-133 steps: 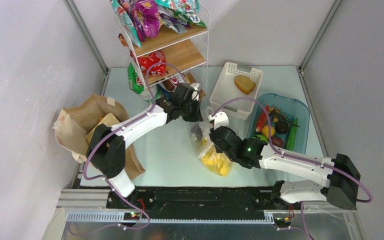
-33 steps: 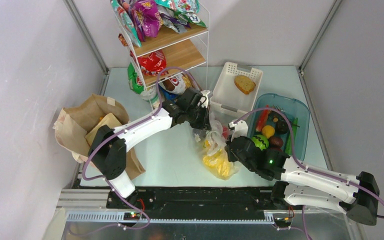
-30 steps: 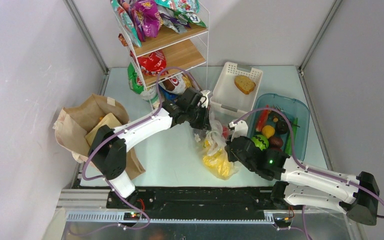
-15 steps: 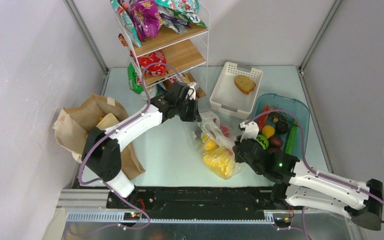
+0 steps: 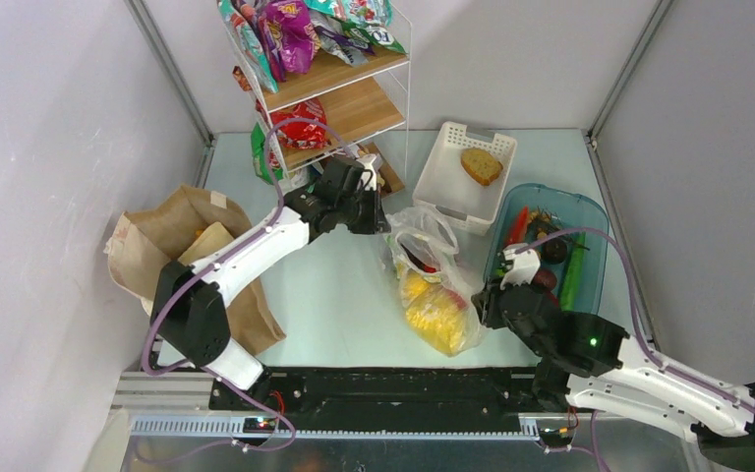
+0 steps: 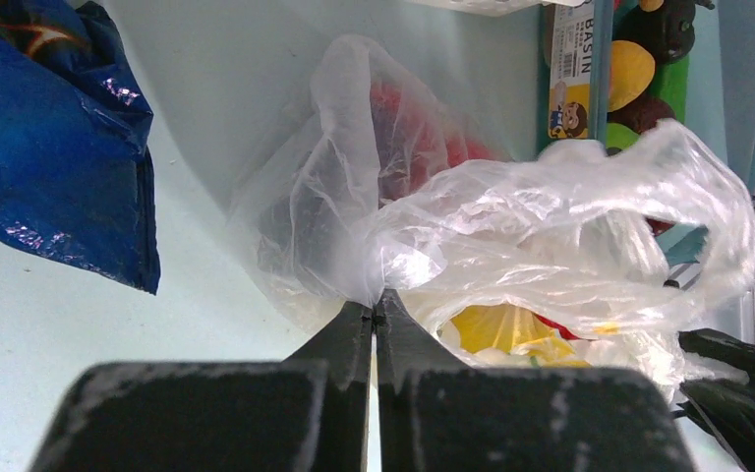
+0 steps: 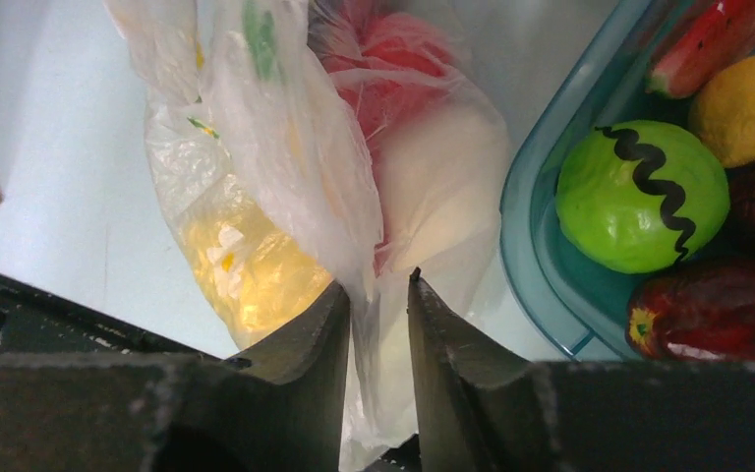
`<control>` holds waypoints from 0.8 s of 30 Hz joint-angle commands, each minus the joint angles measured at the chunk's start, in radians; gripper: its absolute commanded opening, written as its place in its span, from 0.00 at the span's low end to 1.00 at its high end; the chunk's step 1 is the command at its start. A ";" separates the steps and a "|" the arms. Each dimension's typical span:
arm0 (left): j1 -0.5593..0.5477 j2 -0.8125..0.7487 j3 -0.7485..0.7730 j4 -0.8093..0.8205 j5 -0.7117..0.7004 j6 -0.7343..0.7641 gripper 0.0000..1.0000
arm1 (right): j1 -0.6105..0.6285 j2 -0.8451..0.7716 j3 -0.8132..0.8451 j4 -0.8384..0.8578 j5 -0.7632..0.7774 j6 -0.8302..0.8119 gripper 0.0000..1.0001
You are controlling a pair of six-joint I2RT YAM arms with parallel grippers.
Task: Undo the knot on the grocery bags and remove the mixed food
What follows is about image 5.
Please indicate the translucent plastic grocery bag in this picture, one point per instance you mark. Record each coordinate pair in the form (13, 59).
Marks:
(437, 306)

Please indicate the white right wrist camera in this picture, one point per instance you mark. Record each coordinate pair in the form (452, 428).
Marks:
(521, 265)

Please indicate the white plastic basket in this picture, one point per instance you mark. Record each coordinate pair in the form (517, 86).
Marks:
(447, 187)

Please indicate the green toy cucumber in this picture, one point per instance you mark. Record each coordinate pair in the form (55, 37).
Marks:
(572, 277)

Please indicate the purple snack bag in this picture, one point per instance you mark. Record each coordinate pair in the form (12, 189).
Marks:
(290, 27)

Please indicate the teal plastic tub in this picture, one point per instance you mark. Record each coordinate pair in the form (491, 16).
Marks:
(565, 210)

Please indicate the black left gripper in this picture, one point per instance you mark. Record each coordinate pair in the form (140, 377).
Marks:
(376, 222)

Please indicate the teal snack bag left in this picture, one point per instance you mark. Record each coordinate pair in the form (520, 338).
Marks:
(246, 43)

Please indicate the green white snack bag top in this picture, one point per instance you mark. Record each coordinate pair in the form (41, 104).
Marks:
(352, 30)

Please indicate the slice of toasted bread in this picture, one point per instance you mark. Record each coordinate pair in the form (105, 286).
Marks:
(480, 165)

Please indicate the red snack bag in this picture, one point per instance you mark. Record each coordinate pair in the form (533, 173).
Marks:
(304, 134)

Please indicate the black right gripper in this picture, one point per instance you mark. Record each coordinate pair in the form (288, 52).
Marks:
(485, 302)

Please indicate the white wire wooden shelf rack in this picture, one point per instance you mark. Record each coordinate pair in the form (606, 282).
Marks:
(360, 102)

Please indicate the brown toy potato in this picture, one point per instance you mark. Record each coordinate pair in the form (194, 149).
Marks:
(546, 279)

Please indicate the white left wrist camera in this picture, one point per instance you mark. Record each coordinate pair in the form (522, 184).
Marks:
(370, 179)

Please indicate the brown burlap tote bag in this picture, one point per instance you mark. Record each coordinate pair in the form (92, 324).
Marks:
(143, 242)

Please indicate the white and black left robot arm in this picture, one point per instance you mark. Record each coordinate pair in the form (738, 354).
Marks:
(189, 309)

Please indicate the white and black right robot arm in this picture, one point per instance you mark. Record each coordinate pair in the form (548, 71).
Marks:
(588, 362)

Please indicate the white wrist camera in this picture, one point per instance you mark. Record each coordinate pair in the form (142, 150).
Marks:
(370, 179)
(521, 265)

